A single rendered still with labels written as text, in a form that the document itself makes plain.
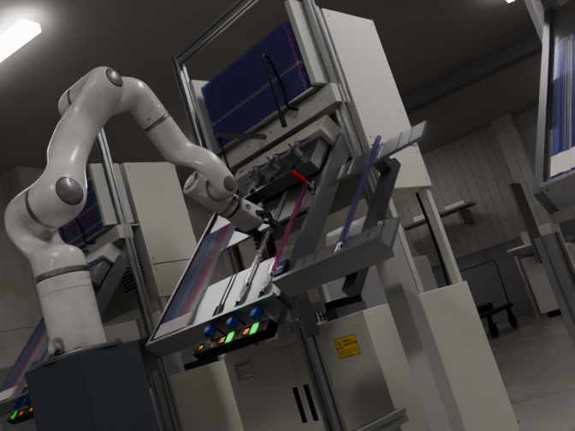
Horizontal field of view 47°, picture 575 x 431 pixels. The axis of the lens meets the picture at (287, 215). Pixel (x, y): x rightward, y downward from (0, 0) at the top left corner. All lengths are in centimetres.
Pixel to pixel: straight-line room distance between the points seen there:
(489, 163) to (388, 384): 848
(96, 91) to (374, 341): 107
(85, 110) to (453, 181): 901
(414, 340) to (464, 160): 885
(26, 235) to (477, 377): 156
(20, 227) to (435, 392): 106
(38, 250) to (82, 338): 23
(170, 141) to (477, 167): 868
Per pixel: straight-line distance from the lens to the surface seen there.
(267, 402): 241
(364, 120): 242
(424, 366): 171
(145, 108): 199
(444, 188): 1054
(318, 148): 222
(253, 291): 198
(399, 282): 170
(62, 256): 159
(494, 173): 1036
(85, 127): 178
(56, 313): 158
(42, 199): 159
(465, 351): 244
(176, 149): 199
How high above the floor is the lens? 58
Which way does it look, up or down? 11 degrees up
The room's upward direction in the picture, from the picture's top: 17 degrees counter-clockwise
